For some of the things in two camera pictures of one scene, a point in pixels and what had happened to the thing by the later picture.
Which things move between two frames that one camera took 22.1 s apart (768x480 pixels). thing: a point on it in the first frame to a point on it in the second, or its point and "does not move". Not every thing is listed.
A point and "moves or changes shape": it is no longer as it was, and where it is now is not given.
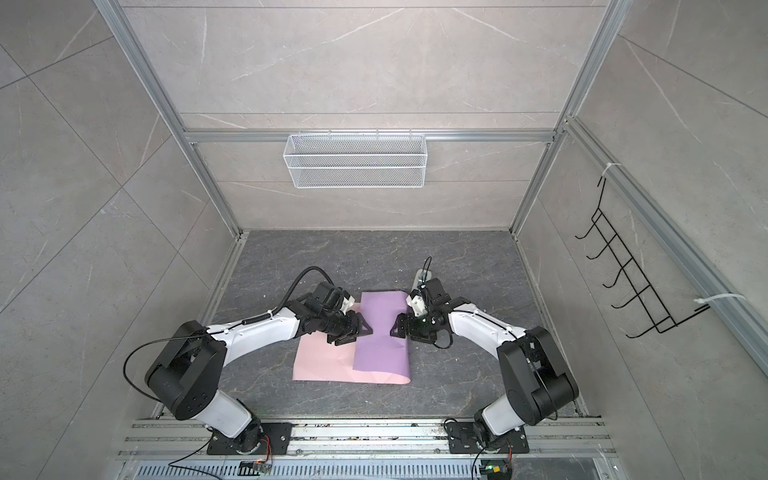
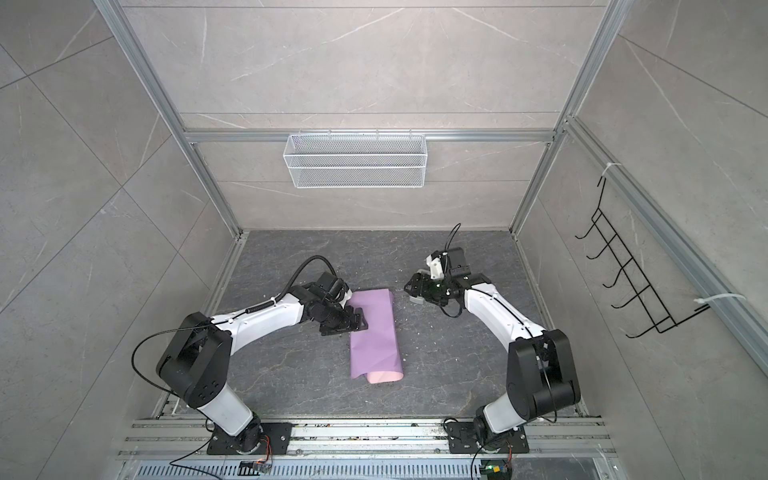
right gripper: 402,320 to 422,288
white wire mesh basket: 355,161 does not move
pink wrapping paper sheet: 377,358 moves or changes shape
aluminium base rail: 371,450 does not move
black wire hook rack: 652,304 does not move
